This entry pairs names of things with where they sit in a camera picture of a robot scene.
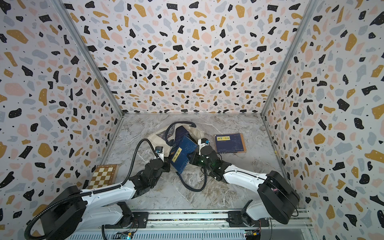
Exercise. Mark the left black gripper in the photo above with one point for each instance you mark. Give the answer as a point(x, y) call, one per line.
point(166, 164)

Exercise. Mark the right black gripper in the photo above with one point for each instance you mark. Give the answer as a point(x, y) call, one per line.
point(193, 160)

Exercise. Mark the navy book with yellow label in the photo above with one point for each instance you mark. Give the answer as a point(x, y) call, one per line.
point(180, 151)

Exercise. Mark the cream canvas tote bag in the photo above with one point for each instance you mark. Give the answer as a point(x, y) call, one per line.
point(163, 138)

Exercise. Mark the brown-edged navy book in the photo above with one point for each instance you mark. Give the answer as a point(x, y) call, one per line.
point(230, 143)

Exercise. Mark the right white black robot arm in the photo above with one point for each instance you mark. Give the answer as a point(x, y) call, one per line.
point(279, 200)

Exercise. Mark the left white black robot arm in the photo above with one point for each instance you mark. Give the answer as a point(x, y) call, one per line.
point(76, 209)

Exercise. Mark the wooden chessboard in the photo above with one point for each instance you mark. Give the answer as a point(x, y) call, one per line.
point(104, 175)

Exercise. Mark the left green circuit board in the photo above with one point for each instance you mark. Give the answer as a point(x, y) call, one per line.
point(126, 235)

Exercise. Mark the right circuit board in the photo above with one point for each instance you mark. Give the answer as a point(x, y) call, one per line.
point(253, 235)

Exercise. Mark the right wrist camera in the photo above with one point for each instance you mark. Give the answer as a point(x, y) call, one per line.
point(203, 142)

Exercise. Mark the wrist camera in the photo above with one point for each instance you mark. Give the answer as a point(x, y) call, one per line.
point(159, 153)
point(203, 142)

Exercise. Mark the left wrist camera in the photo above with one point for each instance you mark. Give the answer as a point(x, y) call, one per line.
point(159, 153)

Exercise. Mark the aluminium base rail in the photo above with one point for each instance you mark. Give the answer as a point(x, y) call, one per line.
point(200, 225)

